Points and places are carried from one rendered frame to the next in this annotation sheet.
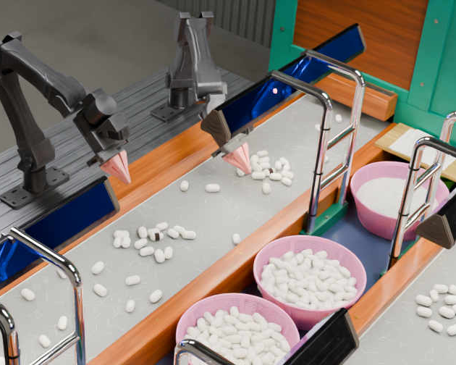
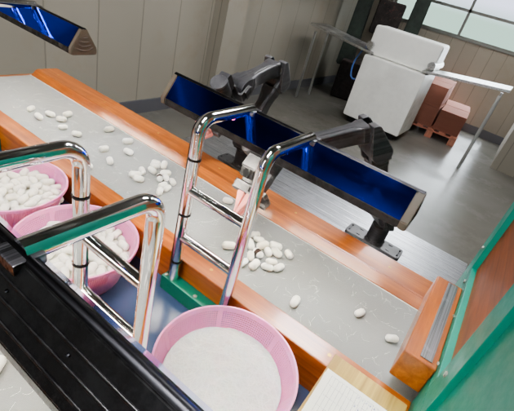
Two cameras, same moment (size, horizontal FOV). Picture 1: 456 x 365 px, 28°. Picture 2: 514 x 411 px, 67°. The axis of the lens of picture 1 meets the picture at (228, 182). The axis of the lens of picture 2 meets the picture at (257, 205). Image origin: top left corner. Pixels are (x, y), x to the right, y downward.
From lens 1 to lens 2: 2.24 m
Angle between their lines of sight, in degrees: 67
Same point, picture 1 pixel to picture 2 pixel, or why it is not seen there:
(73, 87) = (240, 79)
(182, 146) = (279, 203)
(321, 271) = not seen: hidden behind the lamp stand
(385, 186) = (259, 369)
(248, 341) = (11, 196)
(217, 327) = (42, 189)
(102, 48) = not seen: outside the picture
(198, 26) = (356, 124)
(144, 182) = (225, 178)
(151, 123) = (339, 223)
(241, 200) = (211, 230)
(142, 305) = not seen: hidden behind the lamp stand
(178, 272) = (115, 182)
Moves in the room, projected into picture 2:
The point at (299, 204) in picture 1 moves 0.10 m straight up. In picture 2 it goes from (194, 256) to (201, 222)
